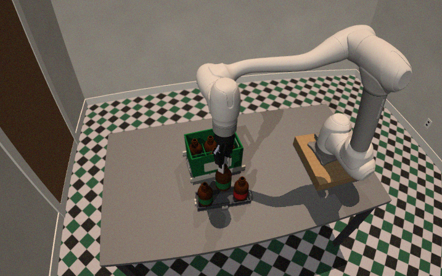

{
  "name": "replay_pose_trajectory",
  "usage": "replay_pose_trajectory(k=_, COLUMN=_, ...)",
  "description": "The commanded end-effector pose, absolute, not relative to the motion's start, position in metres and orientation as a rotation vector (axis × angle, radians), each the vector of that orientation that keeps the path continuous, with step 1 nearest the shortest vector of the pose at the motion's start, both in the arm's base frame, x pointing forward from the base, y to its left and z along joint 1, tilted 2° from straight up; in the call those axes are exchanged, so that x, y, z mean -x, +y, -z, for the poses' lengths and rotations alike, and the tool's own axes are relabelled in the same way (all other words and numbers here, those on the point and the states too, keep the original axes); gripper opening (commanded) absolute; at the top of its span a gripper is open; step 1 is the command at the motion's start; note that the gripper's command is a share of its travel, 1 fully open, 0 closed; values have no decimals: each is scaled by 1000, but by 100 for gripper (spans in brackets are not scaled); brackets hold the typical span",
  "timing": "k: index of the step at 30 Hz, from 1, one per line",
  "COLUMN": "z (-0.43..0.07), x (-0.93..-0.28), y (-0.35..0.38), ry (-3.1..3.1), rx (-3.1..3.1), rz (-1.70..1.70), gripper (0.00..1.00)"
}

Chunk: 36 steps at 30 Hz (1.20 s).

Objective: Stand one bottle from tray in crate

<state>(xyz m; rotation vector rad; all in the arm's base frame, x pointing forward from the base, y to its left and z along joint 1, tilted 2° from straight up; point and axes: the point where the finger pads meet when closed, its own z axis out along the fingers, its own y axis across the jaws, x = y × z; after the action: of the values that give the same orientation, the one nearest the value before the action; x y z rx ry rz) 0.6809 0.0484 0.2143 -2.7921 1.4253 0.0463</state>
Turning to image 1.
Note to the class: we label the green crate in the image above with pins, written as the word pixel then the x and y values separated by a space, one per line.
pixel 204 163

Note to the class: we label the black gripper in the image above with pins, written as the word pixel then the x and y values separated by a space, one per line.
pixel 224 149

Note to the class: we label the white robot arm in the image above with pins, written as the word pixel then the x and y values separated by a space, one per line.
pixel 383 70

